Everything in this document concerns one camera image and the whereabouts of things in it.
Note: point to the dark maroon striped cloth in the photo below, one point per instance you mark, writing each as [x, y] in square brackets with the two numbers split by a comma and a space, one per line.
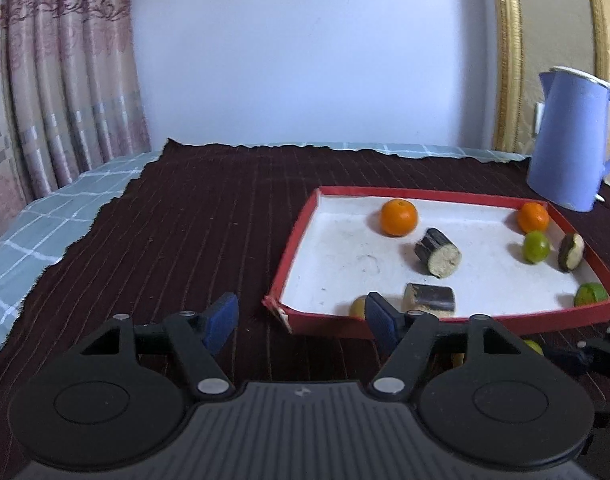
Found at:
[185, 235]

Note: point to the pink patterned curtain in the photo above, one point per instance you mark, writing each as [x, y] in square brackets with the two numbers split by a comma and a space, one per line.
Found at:
[60, 85]

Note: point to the blue electric kettle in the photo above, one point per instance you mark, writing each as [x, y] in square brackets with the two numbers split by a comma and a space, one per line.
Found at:
[570, 140]

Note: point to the green citrus fruit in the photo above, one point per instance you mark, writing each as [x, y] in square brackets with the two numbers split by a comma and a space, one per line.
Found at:
[534, 346]
[536, 246]
[591, 294]

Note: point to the white wall socket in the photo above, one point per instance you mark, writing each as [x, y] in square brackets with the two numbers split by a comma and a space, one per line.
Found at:
[539, 117]

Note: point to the red cardboard tray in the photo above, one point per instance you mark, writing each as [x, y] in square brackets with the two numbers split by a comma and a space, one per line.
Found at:
[345, 255]

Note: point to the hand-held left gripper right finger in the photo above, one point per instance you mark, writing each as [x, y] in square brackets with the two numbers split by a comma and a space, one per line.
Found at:
[380, 317]

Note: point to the orange tangerine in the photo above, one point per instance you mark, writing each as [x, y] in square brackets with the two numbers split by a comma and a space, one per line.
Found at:
[399, 217]
[533, 217]

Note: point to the gold framed wall panel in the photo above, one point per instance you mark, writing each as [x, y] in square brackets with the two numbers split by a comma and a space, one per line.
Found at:
[507, 60]

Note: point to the small yellow fruit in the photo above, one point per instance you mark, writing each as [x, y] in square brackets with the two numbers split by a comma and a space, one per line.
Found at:
[357, 307]

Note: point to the eggplant chunk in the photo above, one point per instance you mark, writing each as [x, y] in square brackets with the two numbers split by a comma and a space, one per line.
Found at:
[430, 300]
[437, 255]

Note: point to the eggplant slice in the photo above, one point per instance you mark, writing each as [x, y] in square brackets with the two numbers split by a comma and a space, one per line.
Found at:
[571, 252]

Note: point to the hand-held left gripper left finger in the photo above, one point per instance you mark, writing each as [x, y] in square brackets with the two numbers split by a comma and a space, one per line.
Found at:
[224, 317]

